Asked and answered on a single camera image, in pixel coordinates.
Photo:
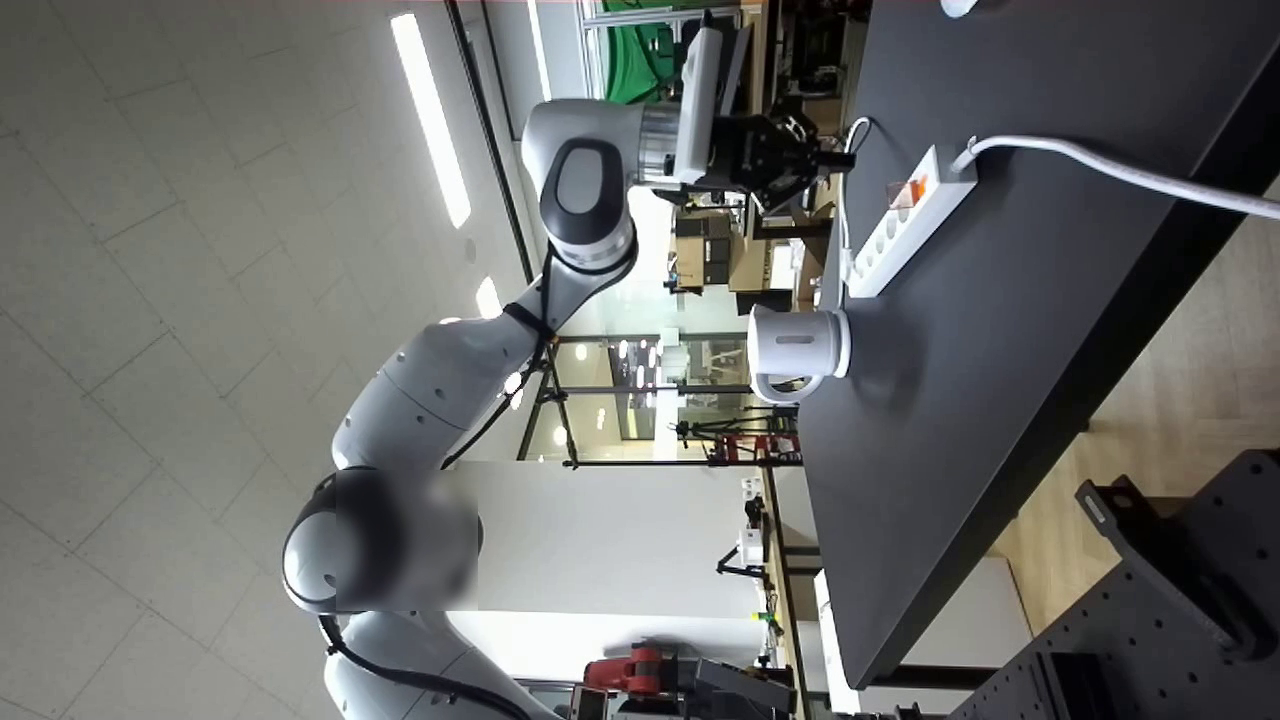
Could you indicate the white round object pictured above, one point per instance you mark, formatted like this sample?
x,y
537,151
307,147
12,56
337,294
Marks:
x,y
957,6

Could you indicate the black metal bracket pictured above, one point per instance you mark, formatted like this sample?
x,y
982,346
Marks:
x,y
1113,515

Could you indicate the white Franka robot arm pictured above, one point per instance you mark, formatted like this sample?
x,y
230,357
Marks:
x,y
441,386

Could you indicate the green cart with white frame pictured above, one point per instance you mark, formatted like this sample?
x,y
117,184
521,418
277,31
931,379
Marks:
x,y
627,65

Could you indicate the white mug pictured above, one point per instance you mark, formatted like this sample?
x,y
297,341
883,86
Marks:
x,y
803,346

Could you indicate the short ceiling light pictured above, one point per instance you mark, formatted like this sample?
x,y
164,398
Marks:
x,y
490,302

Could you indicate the narrow ceiling light strip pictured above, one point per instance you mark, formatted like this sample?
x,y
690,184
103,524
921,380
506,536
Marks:
x,y
537,52

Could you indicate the wooden shelf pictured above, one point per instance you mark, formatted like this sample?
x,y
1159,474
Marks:
x,y
824,52

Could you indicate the red machine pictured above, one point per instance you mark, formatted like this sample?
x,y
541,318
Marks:
x,y
634,665

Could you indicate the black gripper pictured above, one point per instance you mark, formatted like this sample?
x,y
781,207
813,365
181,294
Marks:
x,y
764,147

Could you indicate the white power strip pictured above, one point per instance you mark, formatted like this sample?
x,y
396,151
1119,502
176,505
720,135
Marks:
x,y
904,222

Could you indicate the black perforated breadboard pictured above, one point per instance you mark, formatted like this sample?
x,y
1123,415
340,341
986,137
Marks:
x,y
1162,642

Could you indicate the long ceiling light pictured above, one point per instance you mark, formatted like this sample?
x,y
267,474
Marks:
x,y
428,113

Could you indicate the black tripod stand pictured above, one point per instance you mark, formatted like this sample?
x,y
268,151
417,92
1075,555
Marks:
x,y
694,463

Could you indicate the cardboard boxes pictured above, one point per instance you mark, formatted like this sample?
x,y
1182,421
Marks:
x,y
764,261

